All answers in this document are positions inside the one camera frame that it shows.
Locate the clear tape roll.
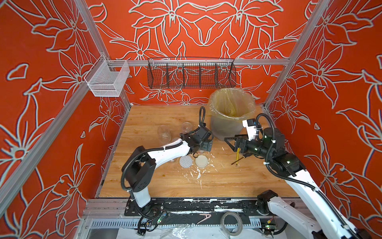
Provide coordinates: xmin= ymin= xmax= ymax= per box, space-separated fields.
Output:
xmin=220 ymin=212 xmax=243 ymax=239

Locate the beige lid of front jar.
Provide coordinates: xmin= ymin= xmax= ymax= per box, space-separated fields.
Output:
xmin=195 ymin=155 xmax=209 ymax=168

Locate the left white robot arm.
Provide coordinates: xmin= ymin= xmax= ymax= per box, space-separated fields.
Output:
xmin=120 ymin=123 xmax=213 ymax=208

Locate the clear plastic wall basket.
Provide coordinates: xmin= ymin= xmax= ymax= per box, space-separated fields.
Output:
xmin=84 ymin=54 xmax=130 ymax=97

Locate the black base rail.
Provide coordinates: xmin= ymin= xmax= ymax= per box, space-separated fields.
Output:
xmin=141 ymin=197 xmax=274 ymax=217

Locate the yellow pencil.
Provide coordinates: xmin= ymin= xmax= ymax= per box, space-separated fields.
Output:
xmin=235 ymin=148 xmax=240 ymax=167

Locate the translucent ribbed trash bin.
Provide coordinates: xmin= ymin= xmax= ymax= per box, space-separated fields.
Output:
xmin=210 ymin=116 xmax=243 ymax=141

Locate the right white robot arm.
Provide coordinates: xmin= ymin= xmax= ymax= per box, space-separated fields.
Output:
xmin=224 ymin=127 xmax=371 ymax=239

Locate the clear glass jar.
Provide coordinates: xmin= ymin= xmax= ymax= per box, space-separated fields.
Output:
xmin=157 ymin=125 xmax=172 ymax=144

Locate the black wire wall basket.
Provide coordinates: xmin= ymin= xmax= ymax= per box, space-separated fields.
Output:
xmin=147 ymin=57 xmax=237 ymax=90

